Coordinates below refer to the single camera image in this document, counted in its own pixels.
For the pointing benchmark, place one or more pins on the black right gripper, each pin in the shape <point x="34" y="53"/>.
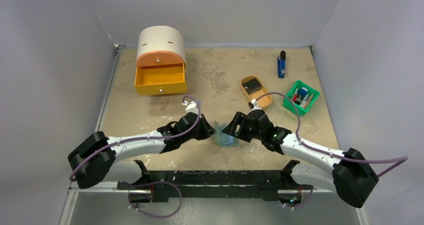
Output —
<point x="238" y="127"/>

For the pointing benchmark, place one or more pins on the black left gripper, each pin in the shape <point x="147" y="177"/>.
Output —
<point x="207" y="130"/>

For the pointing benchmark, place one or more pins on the green card holder wallet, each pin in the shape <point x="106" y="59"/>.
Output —
<point x="222" y="139"/>

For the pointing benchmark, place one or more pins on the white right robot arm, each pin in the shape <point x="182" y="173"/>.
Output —
<point x="342" y="172"/>

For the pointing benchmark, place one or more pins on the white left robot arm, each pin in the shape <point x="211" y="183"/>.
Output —
<point x="92" y="160"/>

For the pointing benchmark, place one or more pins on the orange oval tray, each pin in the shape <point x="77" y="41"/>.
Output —
<point x="265" y="101"/>

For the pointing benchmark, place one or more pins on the yellow open drawer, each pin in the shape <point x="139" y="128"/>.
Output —
<point x="161" y="79"/>

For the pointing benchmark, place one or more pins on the green bin with pens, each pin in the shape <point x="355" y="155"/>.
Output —
<point x="302" y="97"/>

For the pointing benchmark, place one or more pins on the blue stapler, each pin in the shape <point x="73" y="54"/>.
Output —
<point x="281" y="65"/>

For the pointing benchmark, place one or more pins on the white orange drawer cabinet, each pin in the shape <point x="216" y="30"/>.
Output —
<point x="160" y="45"/>

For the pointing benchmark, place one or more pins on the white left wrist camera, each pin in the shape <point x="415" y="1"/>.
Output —
<point x="192" y="107"/>

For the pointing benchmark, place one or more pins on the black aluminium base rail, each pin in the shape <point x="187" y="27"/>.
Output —
<point x="164" y="184"/>

